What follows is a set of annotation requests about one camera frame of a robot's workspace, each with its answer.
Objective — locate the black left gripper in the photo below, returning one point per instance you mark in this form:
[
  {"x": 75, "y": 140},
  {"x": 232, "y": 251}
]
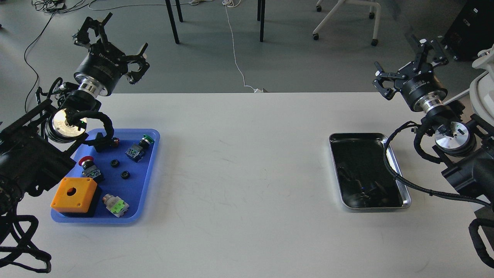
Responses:
[{"x": 100, "y": 69}]

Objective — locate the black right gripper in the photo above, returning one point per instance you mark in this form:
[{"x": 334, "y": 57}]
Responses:
[{"x": 422, "y": 87}]

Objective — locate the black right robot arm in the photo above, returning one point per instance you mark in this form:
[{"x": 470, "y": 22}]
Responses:
[{"x": 466, "y": 148}]

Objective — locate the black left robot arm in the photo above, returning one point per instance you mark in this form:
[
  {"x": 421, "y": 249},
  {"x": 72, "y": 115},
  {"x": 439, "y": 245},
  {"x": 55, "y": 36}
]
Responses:
[{"x": 37, "y": 149}]

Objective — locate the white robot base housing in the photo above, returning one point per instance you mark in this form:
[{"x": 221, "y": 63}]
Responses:
[{"x": 481, "y": 89}]

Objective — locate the silver metal tray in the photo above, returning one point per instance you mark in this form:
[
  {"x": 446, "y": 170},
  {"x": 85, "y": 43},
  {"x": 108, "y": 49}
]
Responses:
[{"x": 364, "y": 182}]

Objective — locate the blue plastic tray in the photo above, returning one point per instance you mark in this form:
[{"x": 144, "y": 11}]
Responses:
[{"x": 133, "y": 190}]

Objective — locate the white office chair base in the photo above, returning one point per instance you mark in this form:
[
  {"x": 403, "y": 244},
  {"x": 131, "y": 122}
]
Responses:
[{"x": 374, "y": 14}]

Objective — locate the black equipment case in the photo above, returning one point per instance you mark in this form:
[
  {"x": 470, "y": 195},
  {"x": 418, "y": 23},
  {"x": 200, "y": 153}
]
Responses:
[{"x": 471, "y": 31}]

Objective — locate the black table leg left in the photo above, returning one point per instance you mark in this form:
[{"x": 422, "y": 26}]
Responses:
[{"x": 172, "y": 19}]

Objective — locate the black table leg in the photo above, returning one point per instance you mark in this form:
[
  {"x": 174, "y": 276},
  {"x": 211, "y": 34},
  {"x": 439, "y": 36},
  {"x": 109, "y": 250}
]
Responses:
[
  {"x": 261, "y": 6},
  {"x": 172, "y": 19}
]

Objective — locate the red emergency stop button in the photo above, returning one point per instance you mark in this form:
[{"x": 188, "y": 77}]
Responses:
[{"x": 90, "y": 170}]

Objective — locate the black table leg right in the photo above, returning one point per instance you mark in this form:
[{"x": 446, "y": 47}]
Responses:
[{"x": 261, "y": 6}]

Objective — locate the black selector switch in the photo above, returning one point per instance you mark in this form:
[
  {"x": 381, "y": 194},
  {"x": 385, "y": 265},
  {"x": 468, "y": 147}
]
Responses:
[{"x": 113, "y": 143}]

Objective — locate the green push button switch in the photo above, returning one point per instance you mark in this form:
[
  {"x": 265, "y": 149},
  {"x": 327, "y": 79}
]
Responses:
[{"x": 137, "y": 151}]

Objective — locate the orange button enclosure box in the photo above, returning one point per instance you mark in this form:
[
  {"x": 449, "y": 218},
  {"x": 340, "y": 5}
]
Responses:
[{"x": 76, "y": 197}]

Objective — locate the light green contact switch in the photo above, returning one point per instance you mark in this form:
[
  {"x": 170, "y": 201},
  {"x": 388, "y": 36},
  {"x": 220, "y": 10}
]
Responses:
[{"x": 115, "y": 205}]

